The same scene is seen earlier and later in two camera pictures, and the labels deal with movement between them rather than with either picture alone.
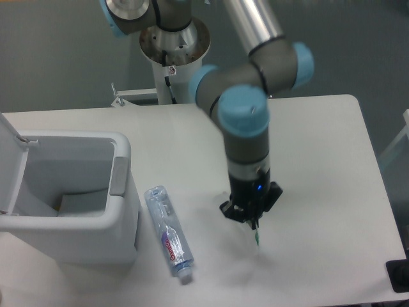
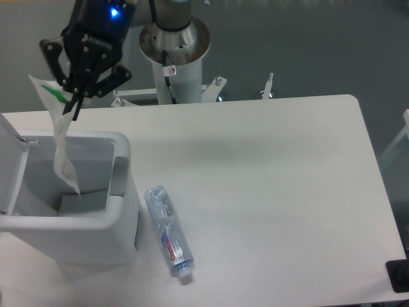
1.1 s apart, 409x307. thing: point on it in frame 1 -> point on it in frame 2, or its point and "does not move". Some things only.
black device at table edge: x=398 y=271 does not move
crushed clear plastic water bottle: x=170 y=231 does not move
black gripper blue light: x=249 y=198 -> x=94 y=39
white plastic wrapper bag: x=257 y=236 -> x=59 y=110
